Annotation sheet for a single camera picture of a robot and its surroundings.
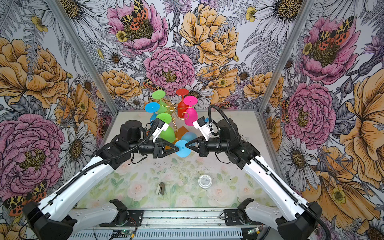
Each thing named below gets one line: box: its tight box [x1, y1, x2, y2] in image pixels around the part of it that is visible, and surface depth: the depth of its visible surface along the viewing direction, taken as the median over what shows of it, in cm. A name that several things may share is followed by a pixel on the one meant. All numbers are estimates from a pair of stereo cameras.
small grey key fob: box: [155, 181, 166, 196], surface depth 83 cm
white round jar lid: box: [198, 174, 213, 189], surface depth 81 cm
